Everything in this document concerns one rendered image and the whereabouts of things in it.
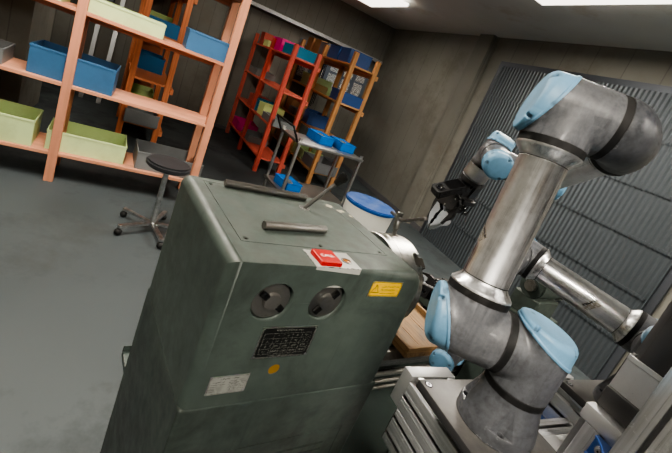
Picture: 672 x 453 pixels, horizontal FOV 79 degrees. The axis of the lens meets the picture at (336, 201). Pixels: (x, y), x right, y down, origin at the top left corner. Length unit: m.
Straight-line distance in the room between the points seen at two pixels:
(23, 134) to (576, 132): 3.92
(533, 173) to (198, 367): 0.77
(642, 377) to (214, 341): 0.85
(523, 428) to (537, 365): 0.12
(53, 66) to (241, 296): 3.33
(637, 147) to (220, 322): 0.83
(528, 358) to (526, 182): 0.30
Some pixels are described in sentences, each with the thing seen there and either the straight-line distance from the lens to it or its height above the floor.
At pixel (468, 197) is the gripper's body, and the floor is 1.47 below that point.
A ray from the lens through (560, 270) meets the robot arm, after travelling 1.39.
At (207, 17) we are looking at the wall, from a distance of 8.15.
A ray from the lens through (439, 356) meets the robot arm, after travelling 1.38.
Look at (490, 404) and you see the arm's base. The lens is 0.87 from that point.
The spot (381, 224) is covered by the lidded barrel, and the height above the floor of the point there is 0.56.
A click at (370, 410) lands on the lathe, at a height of 0.54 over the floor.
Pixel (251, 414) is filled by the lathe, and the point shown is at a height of 0.82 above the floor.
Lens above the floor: 1.64
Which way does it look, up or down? 15 degrees down
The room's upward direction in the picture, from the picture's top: 22 degrees clockwise
